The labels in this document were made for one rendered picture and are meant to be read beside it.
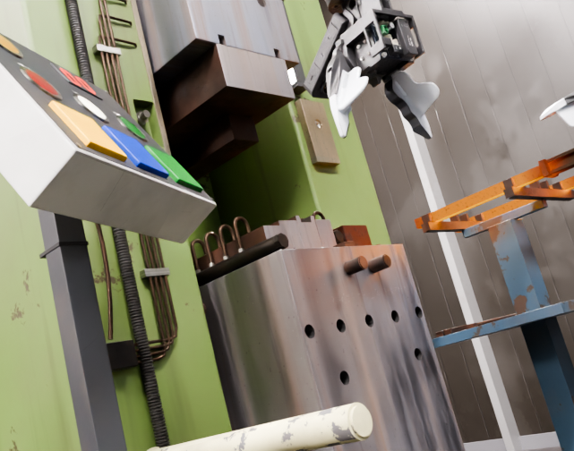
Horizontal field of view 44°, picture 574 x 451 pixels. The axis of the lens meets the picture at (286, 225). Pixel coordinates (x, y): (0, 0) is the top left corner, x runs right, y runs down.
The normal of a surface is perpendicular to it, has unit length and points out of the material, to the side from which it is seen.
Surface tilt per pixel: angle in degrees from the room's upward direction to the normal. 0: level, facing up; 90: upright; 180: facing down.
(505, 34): 90
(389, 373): 90
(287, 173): 90
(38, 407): 90
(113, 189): 150
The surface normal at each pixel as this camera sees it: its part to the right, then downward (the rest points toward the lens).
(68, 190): 0.67, 0.66
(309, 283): 0.68, -0.34
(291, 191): -0.68, 0.00
